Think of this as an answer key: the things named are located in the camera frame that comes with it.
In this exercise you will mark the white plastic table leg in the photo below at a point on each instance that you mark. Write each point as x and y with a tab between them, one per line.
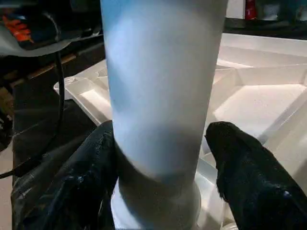
163	96

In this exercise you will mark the small red bottle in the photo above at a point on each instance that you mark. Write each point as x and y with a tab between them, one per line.
250	9

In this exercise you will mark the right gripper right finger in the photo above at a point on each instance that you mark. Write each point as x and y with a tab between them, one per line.
264	191

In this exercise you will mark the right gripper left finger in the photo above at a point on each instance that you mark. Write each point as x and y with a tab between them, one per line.
72	191

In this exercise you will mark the white plastic table top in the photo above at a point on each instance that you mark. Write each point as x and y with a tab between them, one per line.
259	91

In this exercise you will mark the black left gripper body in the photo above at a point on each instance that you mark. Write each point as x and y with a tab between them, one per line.
53	21

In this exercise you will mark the glossy black mat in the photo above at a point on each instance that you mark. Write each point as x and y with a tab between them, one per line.
38	110

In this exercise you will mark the white cabinet with glass doors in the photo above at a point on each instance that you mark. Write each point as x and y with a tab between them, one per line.
278	9

